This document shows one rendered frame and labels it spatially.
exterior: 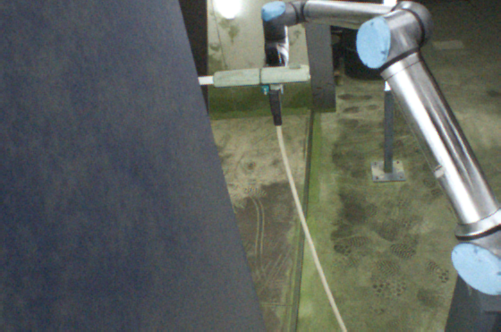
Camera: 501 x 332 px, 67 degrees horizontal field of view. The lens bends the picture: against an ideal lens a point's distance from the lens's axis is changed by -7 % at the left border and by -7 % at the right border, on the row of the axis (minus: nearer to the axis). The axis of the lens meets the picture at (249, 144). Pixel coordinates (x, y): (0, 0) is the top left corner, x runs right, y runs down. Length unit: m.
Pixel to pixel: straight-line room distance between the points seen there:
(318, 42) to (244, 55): 0.58
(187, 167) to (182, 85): 0.03
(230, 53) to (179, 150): 3.02
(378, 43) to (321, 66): 2.13
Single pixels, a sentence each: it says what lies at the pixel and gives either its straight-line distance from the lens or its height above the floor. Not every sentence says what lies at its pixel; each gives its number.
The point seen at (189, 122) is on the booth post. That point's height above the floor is 1.59.
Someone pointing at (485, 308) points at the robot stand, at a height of 0.64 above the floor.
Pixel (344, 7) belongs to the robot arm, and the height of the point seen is 1.29.
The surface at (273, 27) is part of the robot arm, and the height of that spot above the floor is 1.21.
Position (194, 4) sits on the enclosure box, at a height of 1.37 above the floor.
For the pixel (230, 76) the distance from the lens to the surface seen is 1.29.
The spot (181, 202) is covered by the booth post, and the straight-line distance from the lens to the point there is 0.15.
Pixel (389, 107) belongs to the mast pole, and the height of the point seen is 0.48.
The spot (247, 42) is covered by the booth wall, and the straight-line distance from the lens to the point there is 3.10.
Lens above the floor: 1.66
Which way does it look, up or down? 33 degrees down
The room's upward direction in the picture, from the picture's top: 12 degrees counter-clockwise
